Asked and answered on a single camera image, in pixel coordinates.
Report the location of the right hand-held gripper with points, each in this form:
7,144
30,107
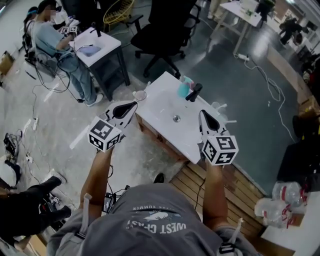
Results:
220,150

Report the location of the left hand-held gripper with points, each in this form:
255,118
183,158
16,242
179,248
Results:
105,135

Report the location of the person's left forearm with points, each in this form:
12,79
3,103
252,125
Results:
96,180

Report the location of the person's right forearm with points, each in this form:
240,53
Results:
213,195

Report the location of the black metal stand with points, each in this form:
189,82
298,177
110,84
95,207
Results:
112,72

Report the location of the wooden sink cabinet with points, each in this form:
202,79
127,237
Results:
155,136

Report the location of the teal spray bottle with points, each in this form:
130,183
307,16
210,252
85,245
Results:
183,88

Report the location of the person's left black shoe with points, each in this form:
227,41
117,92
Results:
159,178

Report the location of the small white sink basin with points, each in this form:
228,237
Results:
107,40

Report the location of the wooden slat platform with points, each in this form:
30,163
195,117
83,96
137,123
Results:
245,200

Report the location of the black office chair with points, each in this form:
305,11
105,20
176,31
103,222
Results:
160,37

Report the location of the white floor power strip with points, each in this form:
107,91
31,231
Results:
35,123
29,159

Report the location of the small black faucet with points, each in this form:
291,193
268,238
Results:
96,30

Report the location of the black battery box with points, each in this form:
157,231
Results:
108,203

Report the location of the large clear water bottle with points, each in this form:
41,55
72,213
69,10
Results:
273,212
287,191

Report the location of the white table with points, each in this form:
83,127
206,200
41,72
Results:
240,15

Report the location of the small cardboard box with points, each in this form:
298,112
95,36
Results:
6,62

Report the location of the person's grey shirt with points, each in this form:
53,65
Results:
155,237

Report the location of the large cardboard box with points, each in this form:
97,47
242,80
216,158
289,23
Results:
275,246

